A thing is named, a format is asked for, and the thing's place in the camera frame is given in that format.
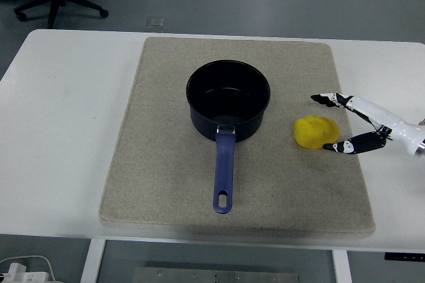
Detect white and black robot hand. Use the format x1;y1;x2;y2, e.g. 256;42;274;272
311;92;425;157

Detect black table control panel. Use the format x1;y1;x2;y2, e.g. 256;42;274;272
384;252;425;261

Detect white table leg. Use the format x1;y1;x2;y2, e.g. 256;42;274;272
331;249;353;283
80;238;106;283

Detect beige fabric mat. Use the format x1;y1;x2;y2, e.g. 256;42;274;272
98;36;376;238

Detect white power strip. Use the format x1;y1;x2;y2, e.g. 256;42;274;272
0;262;50;283

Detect blue pot with long handle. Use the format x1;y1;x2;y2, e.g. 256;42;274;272
185;59;272;214

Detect white power cable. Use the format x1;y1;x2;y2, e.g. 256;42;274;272
0;255;58;283

